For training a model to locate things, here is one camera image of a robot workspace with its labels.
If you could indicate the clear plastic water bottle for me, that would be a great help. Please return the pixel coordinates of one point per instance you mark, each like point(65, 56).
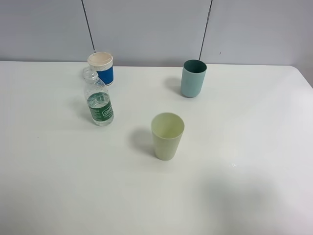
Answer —
point(97, 98)

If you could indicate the teal plastic cup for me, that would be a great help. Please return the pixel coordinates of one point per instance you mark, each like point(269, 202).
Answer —
point(193, 74)

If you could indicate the blue white paper cup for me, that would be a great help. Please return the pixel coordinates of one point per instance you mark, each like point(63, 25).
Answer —
point(102, 63)

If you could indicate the pale green plastic cup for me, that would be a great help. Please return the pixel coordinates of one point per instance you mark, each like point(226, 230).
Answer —
point(167, 129)

